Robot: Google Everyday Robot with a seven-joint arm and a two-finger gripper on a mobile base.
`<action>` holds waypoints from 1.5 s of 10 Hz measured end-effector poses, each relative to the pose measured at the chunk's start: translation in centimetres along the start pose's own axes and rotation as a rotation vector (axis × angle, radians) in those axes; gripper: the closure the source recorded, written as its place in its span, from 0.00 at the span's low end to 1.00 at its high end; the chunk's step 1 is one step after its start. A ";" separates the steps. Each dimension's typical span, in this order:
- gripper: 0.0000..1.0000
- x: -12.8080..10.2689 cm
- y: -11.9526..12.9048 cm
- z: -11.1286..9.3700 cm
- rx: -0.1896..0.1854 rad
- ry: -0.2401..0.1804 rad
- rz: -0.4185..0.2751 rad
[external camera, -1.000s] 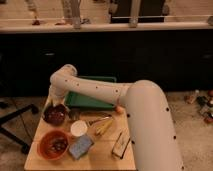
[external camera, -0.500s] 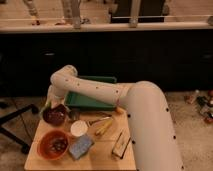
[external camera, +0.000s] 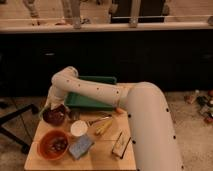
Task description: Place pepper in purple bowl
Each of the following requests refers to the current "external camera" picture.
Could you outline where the green pepper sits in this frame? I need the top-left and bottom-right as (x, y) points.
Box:
(38, 106), (50, 120)

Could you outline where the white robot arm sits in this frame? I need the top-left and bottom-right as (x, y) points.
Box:
(46, 66), (184, 171)

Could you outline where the orange bowl with food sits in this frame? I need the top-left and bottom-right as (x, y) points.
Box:
(37, 130), (69, 161)

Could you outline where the orange fruit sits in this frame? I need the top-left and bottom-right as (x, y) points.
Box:
(115, 107), (124, 114)

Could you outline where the metal spoon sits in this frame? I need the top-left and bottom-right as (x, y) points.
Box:
(87, 115), (112, 126)

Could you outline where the green plastic tray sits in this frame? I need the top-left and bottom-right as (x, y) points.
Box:
(64, 76), (117, 111)

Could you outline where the yellow corn cob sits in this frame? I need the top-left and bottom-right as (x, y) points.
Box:
(95, 120), (112, 135)

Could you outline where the small dark metal cup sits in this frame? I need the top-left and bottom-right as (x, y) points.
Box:
(68, 110), (80, 121)

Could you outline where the small white cup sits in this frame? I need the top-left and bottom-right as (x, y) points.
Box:
(70, 120), (88, 137)

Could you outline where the wooden block with black clip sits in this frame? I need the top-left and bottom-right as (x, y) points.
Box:
(111, 131), (131, 159)

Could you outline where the wooden table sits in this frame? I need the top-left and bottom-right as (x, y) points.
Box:
(24, 111), (136, 171)

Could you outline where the blue sponge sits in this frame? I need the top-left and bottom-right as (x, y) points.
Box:
(69, 134), (94, 160)

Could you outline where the black office chair base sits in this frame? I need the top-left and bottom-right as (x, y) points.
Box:
(0, 100), (38, 154)

